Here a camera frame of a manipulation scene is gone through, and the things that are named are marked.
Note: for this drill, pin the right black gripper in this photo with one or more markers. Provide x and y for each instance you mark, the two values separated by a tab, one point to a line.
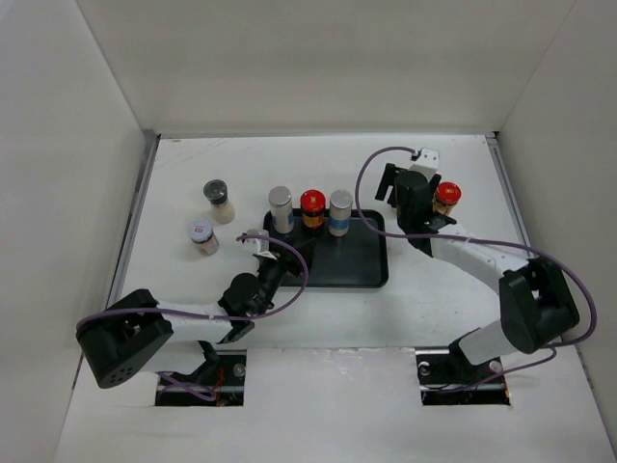
388	179

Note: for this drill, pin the red lid jar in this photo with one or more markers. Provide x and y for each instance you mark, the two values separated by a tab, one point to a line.
447	195
313	204

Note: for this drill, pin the grey lid salt shaker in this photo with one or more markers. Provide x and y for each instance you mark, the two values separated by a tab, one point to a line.
216	192

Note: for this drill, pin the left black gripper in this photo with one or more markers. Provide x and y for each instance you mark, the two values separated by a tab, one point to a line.
292	266

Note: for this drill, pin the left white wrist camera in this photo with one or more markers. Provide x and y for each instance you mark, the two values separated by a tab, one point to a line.
255	243

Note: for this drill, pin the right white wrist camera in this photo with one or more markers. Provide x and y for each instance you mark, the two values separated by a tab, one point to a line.
426	162

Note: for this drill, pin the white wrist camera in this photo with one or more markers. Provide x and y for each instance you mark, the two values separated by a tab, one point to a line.
255	243
426	162

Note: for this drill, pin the silver lid blue jar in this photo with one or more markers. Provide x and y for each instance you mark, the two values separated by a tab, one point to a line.
281	209

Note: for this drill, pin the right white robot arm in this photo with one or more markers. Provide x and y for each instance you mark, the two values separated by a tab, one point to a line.
535	303

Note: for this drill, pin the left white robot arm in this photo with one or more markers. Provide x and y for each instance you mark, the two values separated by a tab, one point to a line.
122	340

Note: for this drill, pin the white lid spice jar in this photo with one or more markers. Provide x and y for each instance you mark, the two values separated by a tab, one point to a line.
202	234

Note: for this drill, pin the black plastic tray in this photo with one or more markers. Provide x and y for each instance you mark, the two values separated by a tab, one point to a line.
358	259

